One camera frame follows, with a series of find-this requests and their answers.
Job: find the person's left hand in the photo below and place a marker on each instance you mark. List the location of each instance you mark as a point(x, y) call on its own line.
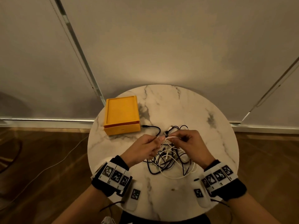
point(142, 149)

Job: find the person's right forearm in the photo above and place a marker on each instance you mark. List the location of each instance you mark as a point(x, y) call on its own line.
point(252, 209)

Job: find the black wristband with markers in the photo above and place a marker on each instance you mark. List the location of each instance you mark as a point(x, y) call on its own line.
point(236, 191)
point(102, 186)

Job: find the white marble table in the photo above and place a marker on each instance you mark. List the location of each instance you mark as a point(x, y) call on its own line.
point(186, 107)

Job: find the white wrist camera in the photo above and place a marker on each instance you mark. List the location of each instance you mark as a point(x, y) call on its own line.
point(135, 194)
point(198, 193)

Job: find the black left wristband with markers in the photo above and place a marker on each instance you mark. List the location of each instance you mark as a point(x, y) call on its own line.
point(102, 186)

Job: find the person's right hand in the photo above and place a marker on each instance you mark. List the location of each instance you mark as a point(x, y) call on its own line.
point(194, 146)

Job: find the metal blind track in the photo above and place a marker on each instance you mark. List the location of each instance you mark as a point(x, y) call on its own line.
point(271, 89)
point(77, 44)

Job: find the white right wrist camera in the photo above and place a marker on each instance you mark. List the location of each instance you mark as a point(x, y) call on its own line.
point(198, 193)

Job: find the person's left forearm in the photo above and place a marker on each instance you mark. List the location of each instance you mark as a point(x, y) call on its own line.
point(81, 207)

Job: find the metal bottom rail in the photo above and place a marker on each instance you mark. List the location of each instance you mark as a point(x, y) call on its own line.
point(46, 120)
point(268, 129)

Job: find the yellow box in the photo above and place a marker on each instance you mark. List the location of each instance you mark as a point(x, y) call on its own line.
point(121, 111)

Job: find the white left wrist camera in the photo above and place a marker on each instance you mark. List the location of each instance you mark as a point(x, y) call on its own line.
point(135, 194)

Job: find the black right wristband with markers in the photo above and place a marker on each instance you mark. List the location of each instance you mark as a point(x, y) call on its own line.
point(236, 191)

